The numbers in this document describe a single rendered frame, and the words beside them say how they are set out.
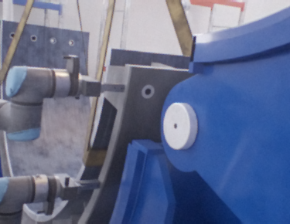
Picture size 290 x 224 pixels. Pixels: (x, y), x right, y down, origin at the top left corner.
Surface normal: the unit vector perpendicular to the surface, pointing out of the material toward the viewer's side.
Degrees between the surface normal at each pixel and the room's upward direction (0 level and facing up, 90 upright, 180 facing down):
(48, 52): 75
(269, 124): 90
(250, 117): 90
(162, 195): 90
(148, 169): 90
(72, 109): 55
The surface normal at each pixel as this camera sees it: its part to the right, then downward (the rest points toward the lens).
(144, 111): 0.44, 0.37
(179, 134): -0.87, -0.03
